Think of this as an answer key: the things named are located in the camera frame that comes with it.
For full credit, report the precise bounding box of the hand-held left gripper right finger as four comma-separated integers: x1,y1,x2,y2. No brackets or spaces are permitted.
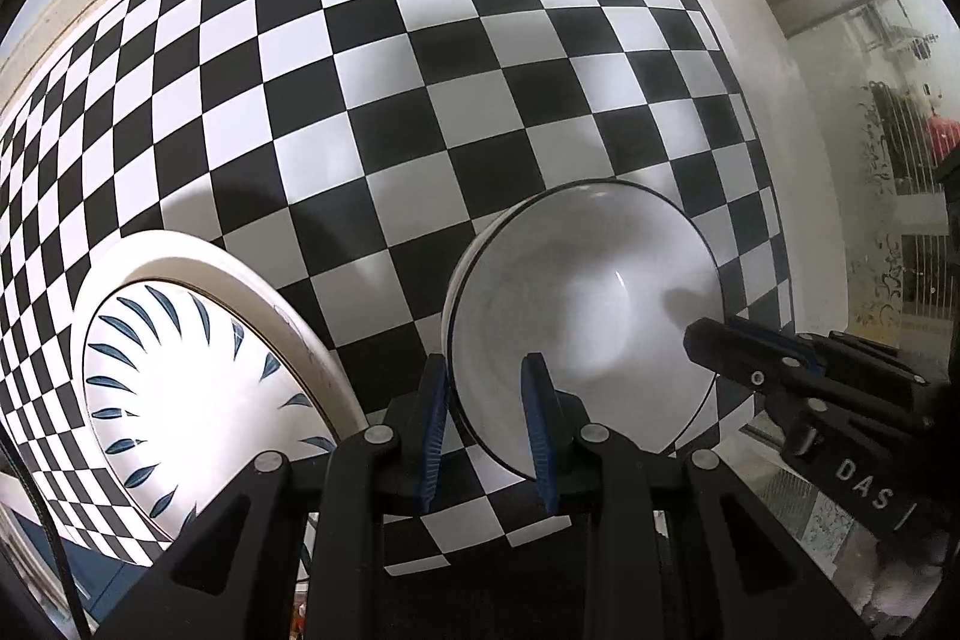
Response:
521,351,875,640

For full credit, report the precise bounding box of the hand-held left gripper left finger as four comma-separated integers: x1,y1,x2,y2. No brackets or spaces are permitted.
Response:
97,353,451,640

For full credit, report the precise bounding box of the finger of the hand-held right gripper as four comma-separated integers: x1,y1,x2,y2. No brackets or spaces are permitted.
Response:
724,317,925,380
684,317,938,420

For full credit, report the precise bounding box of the black rimmed white bowl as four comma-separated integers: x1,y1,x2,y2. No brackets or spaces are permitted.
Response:
441,179,727,482

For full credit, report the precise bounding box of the blue striped white plate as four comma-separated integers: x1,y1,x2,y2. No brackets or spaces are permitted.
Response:
81,281,338,521

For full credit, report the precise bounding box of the plain white plate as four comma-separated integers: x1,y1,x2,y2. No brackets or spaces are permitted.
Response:
71,231,368,547

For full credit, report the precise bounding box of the glass sliding door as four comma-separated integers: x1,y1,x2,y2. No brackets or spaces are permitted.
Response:
765,0,960,341

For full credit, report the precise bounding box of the black white checkered tablecloth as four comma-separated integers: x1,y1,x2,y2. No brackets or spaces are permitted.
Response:
0,0,796,581

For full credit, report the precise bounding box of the blue cabinet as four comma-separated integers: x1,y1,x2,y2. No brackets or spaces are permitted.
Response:
15,512,155,622

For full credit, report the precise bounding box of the black cable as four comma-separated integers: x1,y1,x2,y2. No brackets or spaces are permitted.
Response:
0,437,95,640

